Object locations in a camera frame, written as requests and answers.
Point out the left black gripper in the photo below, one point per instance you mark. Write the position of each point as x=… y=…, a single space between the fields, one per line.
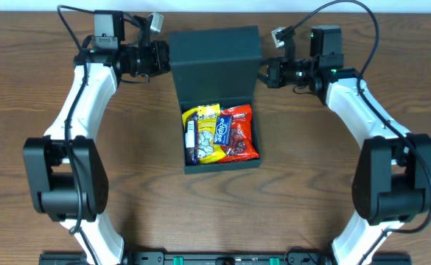
x=163 y=57

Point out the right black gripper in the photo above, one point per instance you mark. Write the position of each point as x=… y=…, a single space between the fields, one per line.
x=271 y=74

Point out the dark blue chocolate bar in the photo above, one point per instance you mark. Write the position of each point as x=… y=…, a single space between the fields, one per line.
x=191 y=140

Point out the red Hacks candy bag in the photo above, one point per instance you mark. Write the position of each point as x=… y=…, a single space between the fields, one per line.
x=240 y=144

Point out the blue Eclipse mint tin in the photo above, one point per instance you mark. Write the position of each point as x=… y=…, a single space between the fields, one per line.
x=222 y=130

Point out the yellow Hacks candy bag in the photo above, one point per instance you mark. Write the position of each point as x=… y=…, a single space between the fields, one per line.
x=207 y=151

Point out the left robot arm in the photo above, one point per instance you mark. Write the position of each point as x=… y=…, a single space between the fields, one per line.
x=67 y=180

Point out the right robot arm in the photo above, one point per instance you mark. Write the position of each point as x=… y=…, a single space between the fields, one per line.
x=392 y=181

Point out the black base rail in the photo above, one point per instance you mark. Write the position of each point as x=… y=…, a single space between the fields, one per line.
x=158 y=258

